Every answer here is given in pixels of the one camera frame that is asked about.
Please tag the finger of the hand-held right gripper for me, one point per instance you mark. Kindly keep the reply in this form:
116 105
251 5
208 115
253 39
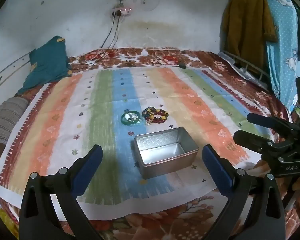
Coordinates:
265 121
252 141

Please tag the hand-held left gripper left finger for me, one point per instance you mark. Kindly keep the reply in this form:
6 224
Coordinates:
90 167

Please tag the teal cloth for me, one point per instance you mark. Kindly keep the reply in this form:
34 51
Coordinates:
47 62

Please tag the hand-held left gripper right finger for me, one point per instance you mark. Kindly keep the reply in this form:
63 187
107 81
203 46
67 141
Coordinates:
216 170

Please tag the silver metal tin box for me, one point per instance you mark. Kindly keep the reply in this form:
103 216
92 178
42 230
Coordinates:
165 152

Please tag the blue printed hanging cloth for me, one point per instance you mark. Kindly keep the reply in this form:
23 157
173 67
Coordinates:
282 42

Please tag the white metal rack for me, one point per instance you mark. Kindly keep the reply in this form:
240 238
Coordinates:
240 59

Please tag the striped pastel cloth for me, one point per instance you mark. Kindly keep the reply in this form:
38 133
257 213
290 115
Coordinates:
102 105

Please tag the grey striped pillow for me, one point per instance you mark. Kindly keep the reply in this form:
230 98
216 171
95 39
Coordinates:
7 117

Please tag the green bangle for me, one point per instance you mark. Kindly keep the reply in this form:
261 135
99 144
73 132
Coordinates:
122 118

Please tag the cluster of small pale stones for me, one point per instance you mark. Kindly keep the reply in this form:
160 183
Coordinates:
130 116

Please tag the small black charger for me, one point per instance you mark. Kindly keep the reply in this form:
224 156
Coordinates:
182 66

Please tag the white power strip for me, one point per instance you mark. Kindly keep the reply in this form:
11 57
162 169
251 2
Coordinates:
122 11

